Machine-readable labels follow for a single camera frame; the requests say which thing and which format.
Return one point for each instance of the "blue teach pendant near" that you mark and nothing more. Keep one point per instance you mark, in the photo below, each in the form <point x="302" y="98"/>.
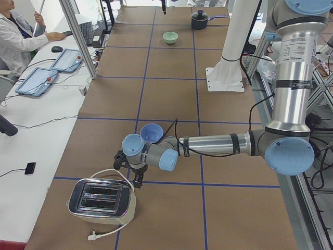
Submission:
<point x="37" y="82"/>

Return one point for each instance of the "black computer mouse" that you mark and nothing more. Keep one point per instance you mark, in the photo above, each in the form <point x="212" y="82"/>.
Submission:
<point x="56" y="49"/>

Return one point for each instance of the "aluminium frame post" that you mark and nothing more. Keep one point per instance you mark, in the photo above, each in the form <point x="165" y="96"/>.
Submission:
<point x="74" y="27"/>

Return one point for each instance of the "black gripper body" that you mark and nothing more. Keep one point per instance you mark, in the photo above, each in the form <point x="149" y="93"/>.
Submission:
<point x="135" y="169"/>

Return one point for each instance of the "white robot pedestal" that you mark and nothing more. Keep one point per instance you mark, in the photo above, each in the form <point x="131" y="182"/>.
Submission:
<point x="226" y="75"/>

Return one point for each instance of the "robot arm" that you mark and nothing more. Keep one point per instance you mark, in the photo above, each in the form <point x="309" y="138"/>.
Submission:
<point x="284" y="141"/>

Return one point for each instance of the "silver white toaster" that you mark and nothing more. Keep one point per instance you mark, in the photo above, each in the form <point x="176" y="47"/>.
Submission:
<point x="103" y="201"/>

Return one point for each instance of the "green bowl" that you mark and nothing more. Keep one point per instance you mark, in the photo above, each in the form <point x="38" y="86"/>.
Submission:
<point x="170" y="37"/>

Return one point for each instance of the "crumpled clear plastic bag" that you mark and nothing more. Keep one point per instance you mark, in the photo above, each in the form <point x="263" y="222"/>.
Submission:
<point x="268" y="69"/>

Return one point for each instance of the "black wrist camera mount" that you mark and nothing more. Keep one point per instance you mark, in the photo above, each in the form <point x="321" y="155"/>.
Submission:
<point x="120" y="160"/>

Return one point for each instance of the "black keyboard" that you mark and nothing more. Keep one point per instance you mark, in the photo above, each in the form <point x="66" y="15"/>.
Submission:
<point x="87" y="32"/>

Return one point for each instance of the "dark blue saucepan with lid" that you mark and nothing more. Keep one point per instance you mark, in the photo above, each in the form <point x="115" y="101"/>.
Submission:
<point x="200" y="19"/>

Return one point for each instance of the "small black square device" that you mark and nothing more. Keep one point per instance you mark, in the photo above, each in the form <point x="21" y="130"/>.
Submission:
<point x="30" y="168"/>

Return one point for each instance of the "person in white coat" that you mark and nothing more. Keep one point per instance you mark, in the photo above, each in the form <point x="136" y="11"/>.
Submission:
<point x="19" y="40"/>

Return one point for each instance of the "blue teach pendant far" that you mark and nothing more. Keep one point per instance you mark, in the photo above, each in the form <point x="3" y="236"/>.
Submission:
<point x="68" y="61"/>

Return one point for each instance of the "blue teach pendant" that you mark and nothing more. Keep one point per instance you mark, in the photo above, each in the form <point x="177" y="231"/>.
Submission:
<point x="37" y="82"/>
<point x="68" y="61"/>

